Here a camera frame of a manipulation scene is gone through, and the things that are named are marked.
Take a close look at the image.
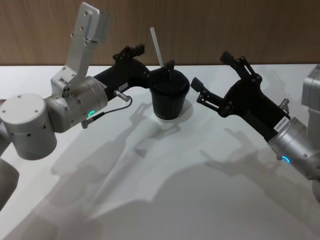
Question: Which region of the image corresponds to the black paper cup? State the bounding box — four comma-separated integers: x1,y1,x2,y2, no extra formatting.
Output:
150,89,189,123

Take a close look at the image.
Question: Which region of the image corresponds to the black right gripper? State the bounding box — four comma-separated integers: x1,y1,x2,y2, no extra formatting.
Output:
190,50,291,144

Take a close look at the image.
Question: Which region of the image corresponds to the thin dark left gripper cable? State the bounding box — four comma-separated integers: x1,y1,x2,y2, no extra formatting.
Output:
81,90,133,129

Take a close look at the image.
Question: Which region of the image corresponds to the small silver right cable plug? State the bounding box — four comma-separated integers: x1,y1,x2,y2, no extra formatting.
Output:
279,98,291,113

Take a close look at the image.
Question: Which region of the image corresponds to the black plastic cup lid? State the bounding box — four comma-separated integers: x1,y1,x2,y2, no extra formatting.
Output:
149,69,190,98

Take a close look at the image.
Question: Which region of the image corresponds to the white drinking straw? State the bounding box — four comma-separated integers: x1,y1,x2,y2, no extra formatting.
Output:
149,26,166,69

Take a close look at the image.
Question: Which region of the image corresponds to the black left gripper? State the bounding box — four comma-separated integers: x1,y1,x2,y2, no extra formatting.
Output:
93,43,176,101

